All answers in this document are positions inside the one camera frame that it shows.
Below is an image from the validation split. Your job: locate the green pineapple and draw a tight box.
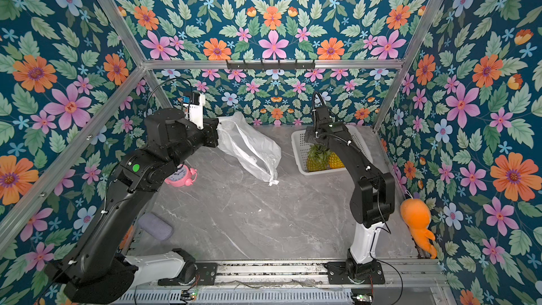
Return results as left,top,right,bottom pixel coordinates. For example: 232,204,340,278
306,144,331,172

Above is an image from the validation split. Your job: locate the yellow pineapple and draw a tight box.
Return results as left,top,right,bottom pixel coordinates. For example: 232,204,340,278
328,152,344,169

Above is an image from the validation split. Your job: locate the white plastic bag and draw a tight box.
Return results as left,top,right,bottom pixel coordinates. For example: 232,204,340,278
217,112,282,186

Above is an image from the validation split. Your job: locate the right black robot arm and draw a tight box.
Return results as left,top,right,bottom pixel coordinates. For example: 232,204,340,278
305,106,395,283

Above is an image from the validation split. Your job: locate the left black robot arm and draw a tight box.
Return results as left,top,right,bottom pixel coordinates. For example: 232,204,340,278
45,108,219,304

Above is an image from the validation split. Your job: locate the white perforated plastic basket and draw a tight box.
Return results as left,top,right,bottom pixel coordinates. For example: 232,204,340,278
291,125,373,176

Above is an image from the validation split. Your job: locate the pink alarm clock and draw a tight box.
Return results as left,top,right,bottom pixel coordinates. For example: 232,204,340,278
165,164,198,187

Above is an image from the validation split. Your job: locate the grey purple sponge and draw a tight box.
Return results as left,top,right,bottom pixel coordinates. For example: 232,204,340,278
138,213,174,241

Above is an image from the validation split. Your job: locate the orange plush toy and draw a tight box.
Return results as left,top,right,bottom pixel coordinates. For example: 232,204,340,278
399,199,438,259

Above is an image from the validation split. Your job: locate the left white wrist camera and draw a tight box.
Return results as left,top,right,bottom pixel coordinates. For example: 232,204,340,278
182,92,206,129

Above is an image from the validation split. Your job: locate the black hook rail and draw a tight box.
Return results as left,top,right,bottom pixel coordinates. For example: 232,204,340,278
226,60,316,71

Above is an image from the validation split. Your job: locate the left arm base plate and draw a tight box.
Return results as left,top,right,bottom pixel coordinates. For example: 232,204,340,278
158,262,218,286

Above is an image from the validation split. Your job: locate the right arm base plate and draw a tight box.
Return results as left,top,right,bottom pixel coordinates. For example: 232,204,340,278
324,260,385,285

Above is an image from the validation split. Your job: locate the white vented cable duct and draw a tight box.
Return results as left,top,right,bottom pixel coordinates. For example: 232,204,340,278
114,288,353,304

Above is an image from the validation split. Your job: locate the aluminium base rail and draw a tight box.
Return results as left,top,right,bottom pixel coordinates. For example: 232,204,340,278
127,258,457,304

